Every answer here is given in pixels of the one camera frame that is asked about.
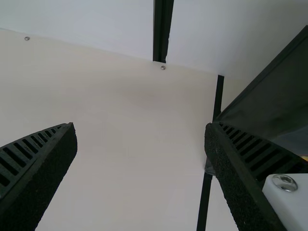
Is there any black post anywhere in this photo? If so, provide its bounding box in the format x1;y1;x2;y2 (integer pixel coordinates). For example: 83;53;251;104
152;0;175;63

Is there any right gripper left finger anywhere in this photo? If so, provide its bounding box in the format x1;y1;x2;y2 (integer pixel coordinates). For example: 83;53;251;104
0;122;78;231

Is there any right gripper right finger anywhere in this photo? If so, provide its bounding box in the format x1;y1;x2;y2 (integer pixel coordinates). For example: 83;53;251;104
204;122;308;231

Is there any dark grey bag with straps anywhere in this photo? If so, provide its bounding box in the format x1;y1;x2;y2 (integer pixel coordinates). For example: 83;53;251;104
204;23;308;175

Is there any black strip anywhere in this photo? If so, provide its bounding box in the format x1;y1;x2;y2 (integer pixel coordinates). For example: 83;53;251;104
196;74;225;231

